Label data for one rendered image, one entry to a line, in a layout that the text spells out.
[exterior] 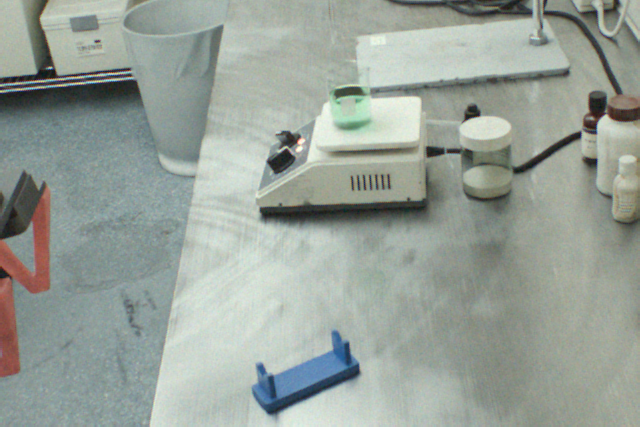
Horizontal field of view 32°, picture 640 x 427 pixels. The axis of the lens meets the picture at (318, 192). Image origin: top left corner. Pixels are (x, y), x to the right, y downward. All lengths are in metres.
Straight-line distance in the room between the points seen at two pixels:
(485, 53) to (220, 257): 0.60
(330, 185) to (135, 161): 1.94
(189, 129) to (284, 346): 1.91
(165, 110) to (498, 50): 1.45
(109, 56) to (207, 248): 2.22
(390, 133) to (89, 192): 1.88
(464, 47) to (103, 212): 1.49
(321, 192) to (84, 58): 2.24
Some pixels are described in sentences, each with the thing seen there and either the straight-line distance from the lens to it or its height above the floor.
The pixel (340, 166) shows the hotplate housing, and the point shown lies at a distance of 1.28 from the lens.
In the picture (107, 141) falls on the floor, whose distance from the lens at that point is 3.35.
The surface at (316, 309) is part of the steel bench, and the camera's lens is 1.15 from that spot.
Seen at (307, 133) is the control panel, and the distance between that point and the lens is 1.36.
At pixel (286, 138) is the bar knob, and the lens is 1.36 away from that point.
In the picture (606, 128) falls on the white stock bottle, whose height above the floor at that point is 0.83.
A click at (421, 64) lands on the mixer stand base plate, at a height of 0.76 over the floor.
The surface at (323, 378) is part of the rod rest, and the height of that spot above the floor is 0.76.
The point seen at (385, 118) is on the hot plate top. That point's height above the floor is 0.84.
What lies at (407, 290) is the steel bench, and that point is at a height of 0.75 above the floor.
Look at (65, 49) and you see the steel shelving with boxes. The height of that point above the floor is 0.22.
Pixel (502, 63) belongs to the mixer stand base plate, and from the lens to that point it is 1.64.
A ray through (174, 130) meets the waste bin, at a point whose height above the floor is 0.15.
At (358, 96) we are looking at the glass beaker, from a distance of 1.27.
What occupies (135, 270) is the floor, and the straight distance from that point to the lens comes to 2.70.
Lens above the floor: 1.41
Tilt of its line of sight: 29 degrees down
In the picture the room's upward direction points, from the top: 7 degrees counter-clockwise
